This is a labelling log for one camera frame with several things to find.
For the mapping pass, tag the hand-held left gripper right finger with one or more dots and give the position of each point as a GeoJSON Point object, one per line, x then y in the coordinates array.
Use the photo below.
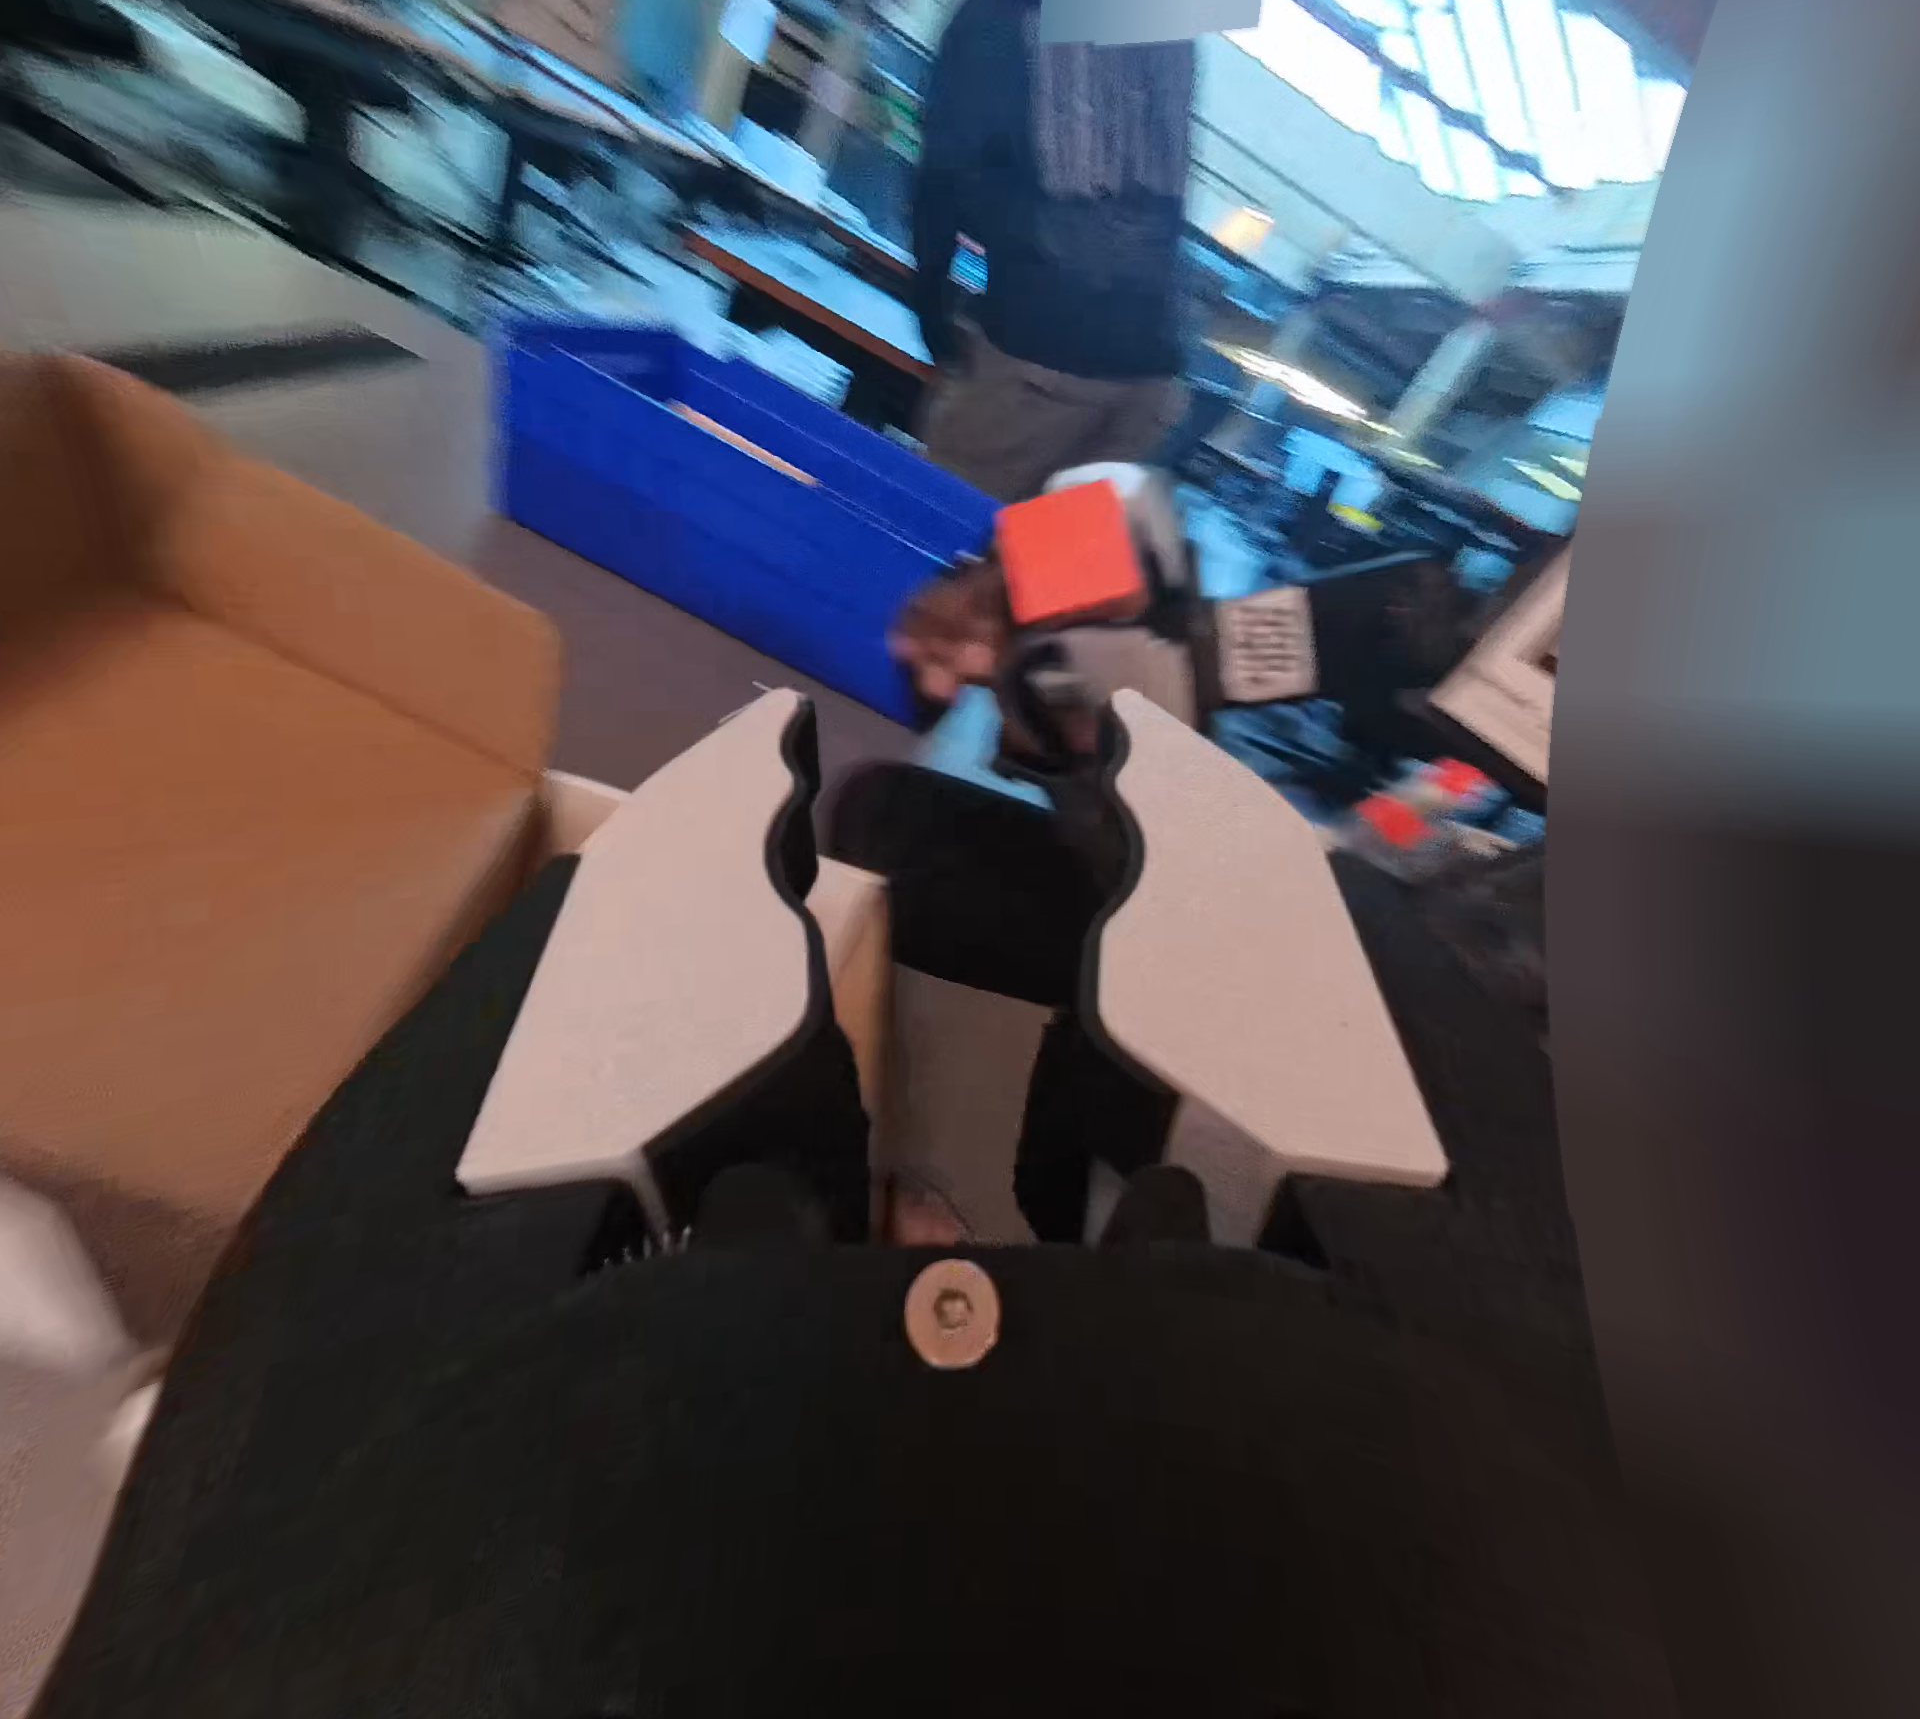
{"type": "Point", "coordinates": [1260, 983]}

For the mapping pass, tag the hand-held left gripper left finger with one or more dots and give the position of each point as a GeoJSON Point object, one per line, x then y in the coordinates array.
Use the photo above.
{"type": "Point", "coordinates": [660, 969]}

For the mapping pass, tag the orange traffic cone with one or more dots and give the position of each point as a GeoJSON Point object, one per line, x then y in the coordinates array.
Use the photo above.
{"type": "Point", "coordinates": [1403, 819]}

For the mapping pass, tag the person's left hand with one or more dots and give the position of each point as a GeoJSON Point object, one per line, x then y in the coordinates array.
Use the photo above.
{"type": "Point", "coordinates": [927, 1211]}

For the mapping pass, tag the red cube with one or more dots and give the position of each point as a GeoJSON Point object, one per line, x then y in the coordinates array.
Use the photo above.
{"type": "Point", "coordinates": [1068, 549]}

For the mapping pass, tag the person's right hand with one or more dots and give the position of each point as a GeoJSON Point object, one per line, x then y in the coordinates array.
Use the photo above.
{"type": "Point", "coordinates": [952, 645]}

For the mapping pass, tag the white cardboard mailer box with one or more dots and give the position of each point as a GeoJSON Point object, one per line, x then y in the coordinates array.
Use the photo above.
{"type": "Point", "coordinates": [225, 773]}

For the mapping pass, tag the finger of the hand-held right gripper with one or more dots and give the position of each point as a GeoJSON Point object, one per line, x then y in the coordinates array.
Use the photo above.
{"type": "Point", "coordinates": [1158, 525]}
{"type": "Point", "coordinates": [1124, 669]}

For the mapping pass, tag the blue plastic bin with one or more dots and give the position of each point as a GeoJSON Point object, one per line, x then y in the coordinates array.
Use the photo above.
{"type": "Point", "coordinates": [675, 503]}

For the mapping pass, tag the wooden edged table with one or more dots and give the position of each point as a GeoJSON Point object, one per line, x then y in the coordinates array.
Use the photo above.
{"type": "Point", "coordinates": [840, 307]}

